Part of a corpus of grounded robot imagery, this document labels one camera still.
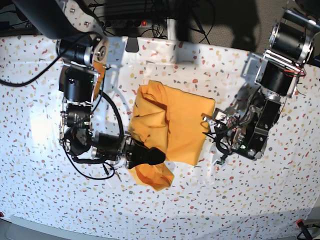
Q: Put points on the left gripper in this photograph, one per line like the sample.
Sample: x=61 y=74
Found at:
x=221 y=126

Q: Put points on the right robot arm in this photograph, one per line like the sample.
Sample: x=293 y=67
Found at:
x=82 y=45

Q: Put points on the white terrazzo pattern tablecloth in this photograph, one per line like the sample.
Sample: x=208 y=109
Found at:
x=243 y=199

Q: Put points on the white power strip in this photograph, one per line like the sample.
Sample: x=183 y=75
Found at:
x=127 y=23

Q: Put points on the black table clamp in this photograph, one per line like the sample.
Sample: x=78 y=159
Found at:
x=132 y=45

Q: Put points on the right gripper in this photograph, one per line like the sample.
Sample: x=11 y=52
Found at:
x=131 y=155

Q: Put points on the red black clamp right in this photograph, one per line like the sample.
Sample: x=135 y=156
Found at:
x=304 y=232

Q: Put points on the yellow orange T-shirt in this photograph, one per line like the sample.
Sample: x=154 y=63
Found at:
x=170 y=120

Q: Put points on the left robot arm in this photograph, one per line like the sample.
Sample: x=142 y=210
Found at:
x=291 y=43

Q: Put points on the white aluminium frame post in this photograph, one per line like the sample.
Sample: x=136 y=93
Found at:
x=171 y=29

